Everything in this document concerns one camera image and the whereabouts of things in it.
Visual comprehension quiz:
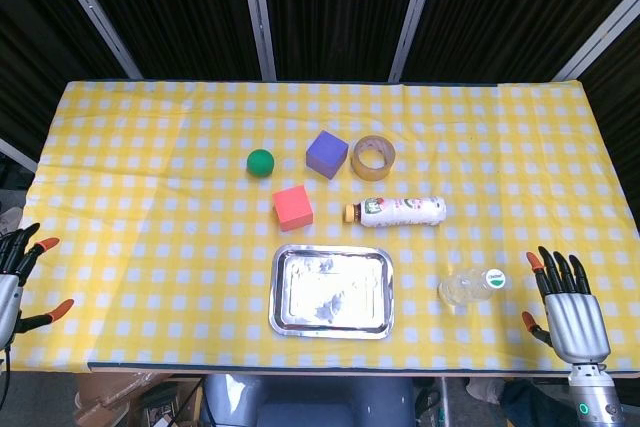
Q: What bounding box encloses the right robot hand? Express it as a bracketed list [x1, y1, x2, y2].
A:
[521, 245, 612, 363]

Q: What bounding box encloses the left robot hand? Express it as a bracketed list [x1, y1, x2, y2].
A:
[0, 222, 75, 348]

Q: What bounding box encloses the transparent plastic bottle white cap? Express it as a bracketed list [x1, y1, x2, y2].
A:
[438, 268, 509, 307]

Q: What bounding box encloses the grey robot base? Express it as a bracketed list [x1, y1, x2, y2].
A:
[202, 374, 416, 427]

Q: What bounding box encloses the white labelled bottle yellow cap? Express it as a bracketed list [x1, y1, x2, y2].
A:
[342, 196, 447, 229]

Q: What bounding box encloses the steel tray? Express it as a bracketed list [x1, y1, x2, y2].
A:
[268, 243, 396, 341]

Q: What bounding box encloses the cardboard box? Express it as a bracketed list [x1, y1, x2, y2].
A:
[74, 372, 201, 427]

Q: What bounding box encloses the yellow white checked tablecloth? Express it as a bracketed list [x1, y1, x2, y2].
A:
[9, 79, 640, 374]

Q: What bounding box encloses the silver table leg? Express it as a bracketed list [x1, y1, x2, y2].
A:
[437, 375, 454, 427]

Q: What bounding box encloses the clear tape roll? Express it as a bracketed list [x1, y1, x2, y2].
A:
[350, 135, 396, 181]

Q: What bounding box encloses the green ball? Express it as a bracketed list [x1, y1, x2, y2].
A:
[246, 149, 276, 179]

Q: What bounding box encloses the red foam cube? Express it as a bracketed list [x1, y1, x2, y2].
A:
[271, 184, 315, 233]

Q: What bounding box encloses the purple foam cube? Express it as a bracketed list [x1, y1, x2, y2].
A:
[305, 130, 350, 181]

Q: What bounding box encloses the white frame post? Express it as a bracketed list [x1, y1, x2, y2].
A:
[388, 0, 444, 83]
[42, 0, 142, 80]
[237, 0, 277, 81]
[553, 0, 640, 82]
[0, 138, 39, 173]

